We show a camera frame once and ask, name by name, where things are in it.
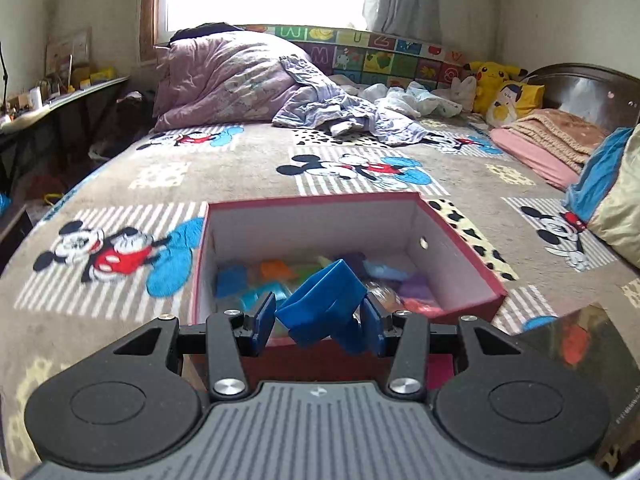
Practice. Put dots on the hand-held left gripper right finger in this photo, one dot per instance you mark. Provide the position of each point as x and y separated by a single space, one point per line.
371 327

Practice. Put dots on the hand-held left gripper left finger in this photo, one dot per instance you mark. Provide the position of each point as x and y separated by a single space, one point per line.
265 324

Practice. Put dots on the blue plastic toy piece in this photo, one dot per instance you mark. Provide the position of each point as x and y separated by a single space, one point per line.
320 300

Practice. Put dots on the red cardboard box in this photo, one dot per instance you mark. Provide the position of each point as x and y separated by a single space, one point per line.
465 270

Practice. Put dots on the pile of colourful toy blocks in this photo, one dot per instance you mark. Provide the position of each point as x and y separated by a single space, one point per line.
280 272

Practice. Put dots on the cartoon mouse printed blanket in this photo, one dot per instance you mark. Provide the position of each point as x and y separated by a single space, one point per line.
240 170

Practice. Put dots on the dark glossy board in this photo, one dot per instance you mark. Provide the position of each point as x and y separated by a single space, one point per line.
580 355

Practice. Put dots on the light purple crumpled sheet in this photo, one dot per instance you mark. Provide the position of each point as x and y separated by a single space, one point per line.
330 107

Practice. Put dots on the white crumpled clothes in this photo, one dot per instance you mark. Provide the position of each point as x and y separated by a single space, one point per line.
415 97

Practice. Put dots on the pink pillow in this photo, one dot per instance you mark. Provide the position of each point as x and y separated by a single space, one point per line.
535 157

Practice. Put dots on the purple quilt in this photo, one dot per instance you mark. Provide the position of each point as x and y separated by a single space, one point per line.
225 80

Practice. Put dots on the dark bag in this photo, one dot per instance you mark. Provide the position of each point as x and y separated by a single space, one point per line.
132 110

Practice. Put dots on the white plush toy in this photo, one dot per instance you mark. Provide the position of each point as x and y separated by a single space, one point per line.
462 91

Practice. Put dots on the yellow face pillow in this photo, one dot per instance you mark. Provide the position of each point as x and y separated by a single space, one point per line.
512 100

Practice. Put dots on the colourful alphabet foam mat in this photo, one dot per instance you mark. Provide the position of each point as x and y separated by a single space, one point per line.
385 57

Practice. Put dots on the brown fleece blanket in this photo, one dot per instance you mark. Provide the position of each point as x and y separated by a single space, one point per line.
560 132

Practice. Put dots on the yellow plush toy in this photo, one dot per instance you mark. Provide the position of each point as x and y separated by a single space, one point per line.
487 74

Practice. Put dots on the cream pillow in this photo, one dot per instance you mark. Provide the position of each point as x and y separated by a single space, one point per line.
622 205

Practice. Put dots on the blue cloth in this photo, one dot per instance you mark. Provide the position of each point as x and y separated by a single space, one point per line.
602 170

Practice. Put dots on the white desk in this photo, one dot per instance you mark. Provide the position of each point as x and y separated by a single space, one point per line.
75 96

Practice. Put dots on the dark cloth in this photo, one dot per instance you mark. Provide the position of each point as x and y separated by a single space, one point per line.
200 31

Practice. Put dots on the yellow boxes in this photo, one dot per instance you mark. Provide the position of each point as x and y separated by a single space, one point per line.
95 76

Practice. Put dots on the dark wooden headboard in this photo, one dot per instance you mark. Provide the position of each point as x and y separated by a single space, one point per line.
585 87

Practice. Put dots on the clutter of small desk things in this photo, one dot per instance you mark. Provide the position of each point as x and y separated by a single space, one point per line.
27 100

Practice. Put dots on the framed board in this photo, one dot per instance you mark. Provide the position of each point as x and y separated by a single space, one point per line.
67 50

